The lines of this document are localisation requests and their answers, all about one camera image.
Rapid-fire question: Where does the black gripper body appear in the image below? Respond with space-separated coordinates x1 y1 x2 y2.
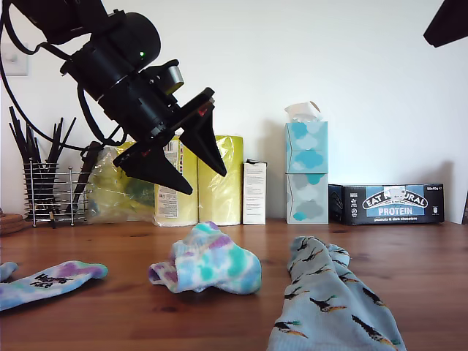
97 75 216 166

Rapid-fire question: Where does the pastel tie-dye sock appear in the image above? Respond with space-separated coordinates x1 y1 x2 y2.
147 220 263 295
0 260 110 313

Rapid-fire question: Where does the light blue toucan sock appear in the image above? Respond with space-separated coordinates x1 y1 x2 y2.
325 244 407 351
266 235 381 351

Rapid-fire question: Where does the white carton with black top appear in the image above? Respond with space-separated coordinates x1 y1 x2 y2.
243 159 269 226

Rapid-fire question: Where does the yellow paper towel pack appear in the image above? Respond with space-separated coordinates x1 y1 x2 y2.
86 135 245 227

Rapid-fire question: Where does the thin black stick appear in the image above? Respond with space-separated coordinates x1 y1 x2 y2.
45 117 78 167
25 122 39 164
9 107 43 169
9 123 36 167
50 117 65 165

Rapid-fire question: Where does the white tissue paper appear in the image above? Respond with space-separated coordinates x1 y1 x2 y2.
284 102 323 125

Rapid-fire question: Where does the blue cloud tissue box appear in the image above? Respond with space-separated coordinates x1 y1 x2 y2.
284 122 329 176

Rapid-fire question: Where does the grey cloud tissue box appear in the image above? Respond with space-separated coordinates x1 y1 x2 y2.
285 172 329 225

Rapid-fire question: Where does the black protein bar box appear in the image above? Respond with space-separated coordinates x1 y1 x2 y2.
328 184 445 227

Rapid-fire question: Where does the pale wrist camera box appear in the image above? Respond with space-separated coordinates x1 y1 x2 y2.
146 60 184 97

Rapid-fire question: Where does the dark utensil with strap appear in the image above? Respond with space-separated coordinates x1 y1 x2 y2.
72 142 103 220

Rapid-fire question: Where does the chrome wire utensil rack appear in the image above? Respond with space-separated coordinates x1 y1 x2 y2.
23 156 91 229

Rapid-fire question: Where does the white wall light switch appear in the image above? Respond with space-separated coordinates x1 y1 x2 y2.
5 42 30 77

